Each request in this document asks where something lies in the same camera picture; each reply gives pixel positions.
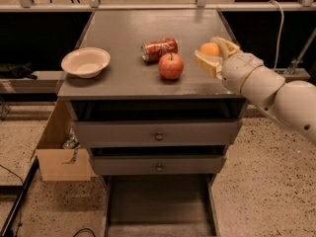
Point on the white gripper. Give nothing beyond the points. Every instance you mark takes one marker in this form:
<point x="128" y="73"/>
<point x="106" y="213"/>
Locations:
<point x="239" y="70"/>

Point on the small orange fruit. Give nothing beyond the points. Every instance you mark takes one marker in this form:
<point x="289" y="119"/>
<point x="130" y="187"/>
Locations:
<point x="210" y="48"/>

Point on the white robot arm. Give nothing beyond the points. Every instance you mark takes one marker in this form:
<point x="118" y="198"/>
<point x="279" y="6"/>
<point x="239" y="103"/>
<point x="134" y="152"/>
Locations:
<point x="291" y="105"/>

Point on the grey top drawer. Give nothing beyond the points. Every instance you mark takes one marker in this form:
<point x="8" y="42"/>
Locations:
<point x="101" y="134"/>

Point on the grey wooden drawer cabinet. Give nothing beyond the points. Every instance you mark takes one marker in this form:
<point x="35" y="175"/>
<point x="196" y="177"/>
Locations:
<point x="130" y="89"/>

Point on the grey middle drawer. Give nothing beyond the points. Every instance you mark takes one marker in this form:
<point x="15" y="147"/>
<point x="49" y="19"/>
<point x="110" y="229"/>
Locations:
<point x="157" y="165"/>

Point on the grey open bottom drawer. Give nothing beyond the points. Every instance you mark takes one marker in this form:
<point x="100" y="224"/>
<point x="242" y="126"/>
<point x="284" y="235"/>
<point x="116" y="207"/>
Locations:
<point x="160" y="206"/>

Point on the red apple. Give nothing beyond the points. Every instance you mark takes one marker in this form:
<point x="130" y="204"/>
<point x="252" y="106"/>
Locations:
<point x="171" y="66"/>

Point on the red soda can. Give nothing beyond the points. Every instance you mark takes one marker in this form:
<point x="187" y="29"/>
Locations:
<point x="151" y="51"/>

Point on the white paper bowl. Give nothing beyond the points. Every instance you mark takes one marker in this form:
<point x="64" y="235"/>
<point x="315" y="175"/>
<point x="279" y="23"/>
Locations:
<point x="87" y="62"/>

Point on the brown cardboard box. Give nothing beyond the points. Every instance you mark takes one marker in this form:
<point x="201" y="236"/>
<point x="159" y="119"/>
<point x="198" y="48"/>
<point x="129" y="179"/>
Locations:
<point x="57" y="161"/>

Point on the black object on ledge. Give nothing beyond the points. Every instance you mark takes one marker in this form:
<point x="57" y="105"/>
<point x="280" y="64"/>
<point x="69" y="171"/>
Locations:
<point x="16" y="71"/>

